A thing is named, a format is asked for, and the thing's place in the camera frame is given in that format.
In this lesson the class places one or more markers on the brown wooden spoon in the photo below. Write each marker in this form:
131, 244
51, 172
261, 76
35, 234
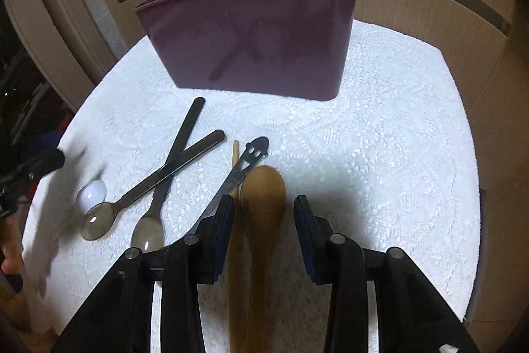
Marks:
264, 212

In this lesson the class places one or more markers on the person's left hand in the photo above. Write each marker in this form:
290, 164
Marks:
10, 253

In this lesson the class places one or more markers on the long wooden spoon dark bowl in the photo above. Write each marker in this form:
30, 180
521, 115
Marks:
235, 158

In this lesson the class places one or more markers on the white lace tablecloth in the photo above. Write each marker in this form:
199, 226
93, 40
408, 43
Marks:
372, 171

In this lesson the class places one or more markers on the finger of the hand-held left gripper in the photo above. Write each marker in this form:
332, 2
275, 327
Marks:
47, 162

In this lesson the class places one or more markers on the purple plastic utensil holder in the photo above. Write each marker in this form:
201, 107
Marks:
256, 38

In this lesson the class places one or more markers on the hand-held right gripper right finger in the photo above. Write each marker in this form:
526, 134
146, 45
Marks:
306, 245

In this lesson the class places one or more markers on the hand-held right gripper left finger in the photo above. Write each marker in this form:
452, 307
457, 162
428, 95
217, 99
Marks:
221, 241

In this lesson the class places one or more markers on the white plastic spoon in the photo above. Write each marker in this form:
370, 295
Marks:
91, 194

